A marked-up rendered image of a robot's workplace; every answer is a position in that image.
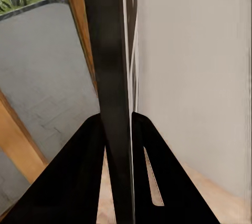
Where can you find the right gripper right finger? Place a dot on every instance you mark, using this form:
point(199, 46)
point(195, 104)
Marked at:
point(183, 203)

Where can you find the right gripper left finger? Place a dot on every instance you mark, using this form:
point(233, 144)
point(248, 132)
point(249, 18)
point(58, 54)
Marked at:
point(67, 191)

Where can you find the poster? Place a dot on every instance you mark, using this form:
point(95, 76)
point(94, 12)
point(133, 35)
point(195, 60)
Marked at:
point(114, 38)

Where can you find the door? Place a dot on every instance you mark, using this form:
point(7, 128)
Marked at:
point(47, 87)

